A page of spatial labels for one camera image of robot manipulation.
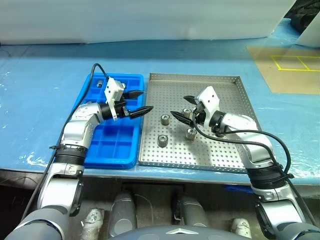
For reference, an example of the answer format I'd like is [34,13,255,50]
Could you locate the brown cardboard sheet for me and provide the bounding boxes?
[246,44,320,95]

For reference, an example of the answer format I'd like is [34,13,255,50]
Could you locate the blue plastic compartment tray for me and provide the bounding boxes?
[81,73,146,171]

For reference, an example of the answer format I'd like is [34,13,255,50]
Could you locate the grey robot chest cover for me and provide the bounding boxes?
[107,223,231,240]

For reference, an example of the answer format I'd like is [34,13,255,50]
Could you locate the blue plastic table cover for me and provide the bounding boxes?
[0,18,320,186]

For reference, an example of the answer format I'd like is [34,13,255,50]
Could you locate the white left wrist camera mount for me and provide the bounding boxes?
[103,76,126,123]

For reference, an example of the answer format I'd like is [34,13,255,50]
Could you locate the white grey foot piece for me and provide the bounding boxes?
[229,217,252,238]
[79,207,106,240]

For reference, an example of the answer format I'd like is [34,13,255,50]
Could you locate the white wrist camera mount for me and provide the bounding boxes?
[196,86,221,128]
[103,76,126,123]

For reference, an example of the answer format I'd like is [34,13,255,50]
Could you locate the blue crate under table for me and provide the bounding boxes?
[221,184,253,195]

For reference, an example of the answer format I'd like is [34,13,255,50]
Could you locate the perforated steel tray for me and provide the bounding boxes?
[138,72,263,175]

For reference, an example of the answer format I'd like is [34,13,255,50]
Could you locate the white foam board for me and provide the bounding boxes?
[0,0,296,46]

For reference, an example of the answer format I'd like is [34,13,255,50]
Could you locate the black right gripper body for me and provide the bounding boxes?
[191,100,208,128]

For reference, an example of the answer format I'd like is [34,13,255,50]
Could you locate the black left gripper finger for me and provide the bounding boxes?
[122,91,146,99]
[128,105,155,120]

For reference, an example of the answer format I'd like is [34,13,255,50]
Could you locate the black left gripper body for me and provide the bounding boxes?
[115,98,132,120]

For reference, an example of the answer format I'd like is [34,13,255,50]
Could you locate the white slanted panel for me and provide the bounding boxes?
[296,14,320,50]

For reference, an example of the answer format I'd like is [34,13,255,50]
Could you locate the black bulky object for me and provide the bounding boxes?
[284,0,320,33]

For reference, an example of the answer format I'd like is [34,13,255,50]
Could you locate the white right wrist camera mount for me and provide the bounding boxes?
[196,86,221,128]

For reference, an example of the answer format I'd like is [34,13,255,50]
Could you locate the grey rounded leg cover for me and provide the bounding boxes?
[109,191,138,237]
[172,194,208,227]

